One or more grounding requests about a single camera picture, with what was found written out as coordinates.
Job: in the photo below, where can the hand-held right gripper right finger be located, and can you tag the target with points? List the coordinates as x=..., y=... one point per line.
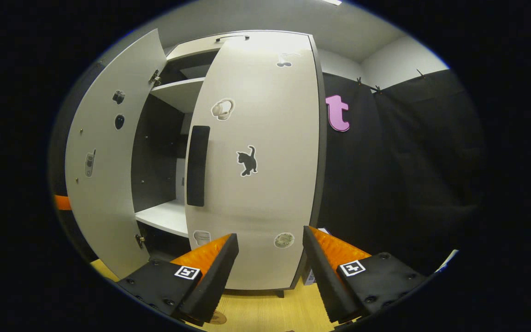
x=325, y=281

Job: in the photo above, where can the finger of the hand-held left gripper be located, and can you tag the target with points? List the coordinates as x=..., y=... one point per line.
x=62, y=203

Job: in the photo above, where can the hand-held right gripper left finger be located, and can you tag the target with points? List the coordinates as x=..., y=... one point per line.
x=215, y=281

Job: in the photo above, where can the round brown coaster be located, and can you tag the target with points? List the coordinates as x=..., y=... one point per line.
x=218, y=317

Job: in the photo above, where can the white cabinet door phone sticker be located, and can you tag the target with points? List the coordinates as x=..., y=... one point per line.
x=109, y=207

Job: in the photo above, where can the white cabinet shelf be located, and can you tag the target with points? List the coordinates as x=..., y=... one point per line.
x=166, y=216
x=180, y=92

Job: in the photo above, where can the white cabinet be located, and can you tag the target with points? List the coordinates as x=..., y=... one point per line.
x=155, y=152

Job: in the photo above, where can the black backdrop cloth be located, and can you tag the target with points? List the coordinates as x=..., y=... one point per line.
x=408, y=175

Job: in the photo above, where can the ceiling light strip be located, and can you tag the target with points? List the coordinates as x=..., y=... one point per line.
x=332, y=2

